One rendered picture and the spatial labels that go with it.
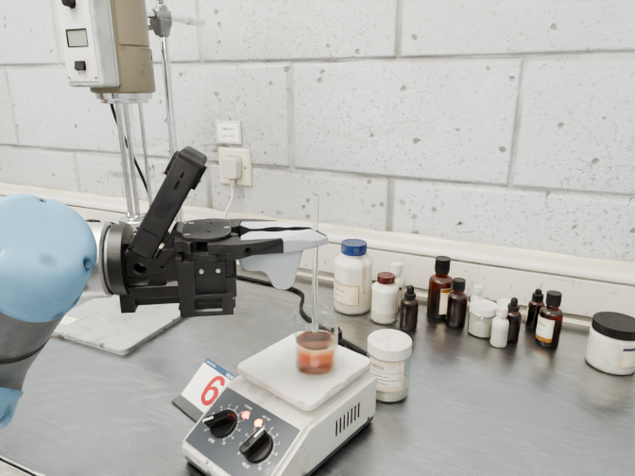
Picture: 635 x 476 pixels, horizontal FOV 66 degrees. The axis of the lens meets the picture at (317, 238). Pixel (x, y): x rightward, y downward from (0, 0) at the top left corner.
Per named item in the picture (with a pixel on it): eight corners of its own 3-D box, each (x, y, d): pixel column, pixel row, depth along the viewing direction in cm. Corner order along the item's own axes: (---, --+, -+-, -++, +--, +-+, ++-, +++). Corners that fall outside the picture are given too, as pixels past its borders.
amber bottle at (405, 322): (413, 331, 84) (416, 290, 81) (396, 328, 85) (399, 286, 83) (419, 325, 86) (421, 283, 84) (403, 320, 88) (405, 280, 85)
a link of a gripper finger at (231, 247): (281, 245, 51) (196, 247, 50) (281, 229, 50) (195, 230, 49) (284, 261, 46) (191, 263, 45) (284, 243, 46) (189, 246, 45)
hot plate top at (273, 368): (309, 415, 51) (309, 407, 50) (232, 372, 58) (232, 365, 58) (374, 365, 59) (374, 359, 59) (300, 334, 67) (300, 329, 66)
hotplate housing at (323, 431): (261, 525, 47) (258, 458, 45) (180, 461, 55) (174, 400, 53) (386, 412, 63) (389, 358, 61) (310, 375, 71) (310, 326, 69)
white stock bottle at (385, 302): (382, 327, 85) (384, 281, 83) (365, 316, 89) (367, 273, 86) (403, 320, 88) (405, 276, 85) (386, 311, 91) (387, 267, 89)
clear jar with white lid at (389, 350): (369, 375, 71) (371, 326, 69) (411, 382, 70) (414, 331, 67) (361, 399, 66) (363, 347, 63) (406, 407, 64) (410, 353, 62)
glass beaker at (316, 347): (283, 370, 58) (282, 308, 55) (317, 354, 61) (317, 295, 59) (317, 393, 53) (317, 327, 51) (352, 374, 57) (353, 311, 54)
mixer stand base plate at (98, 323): (123, 356, 76) (123, 350, 76) (37, 330, 84) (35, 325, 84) (232, 286, 102) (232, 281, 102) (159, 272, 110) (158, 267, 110)
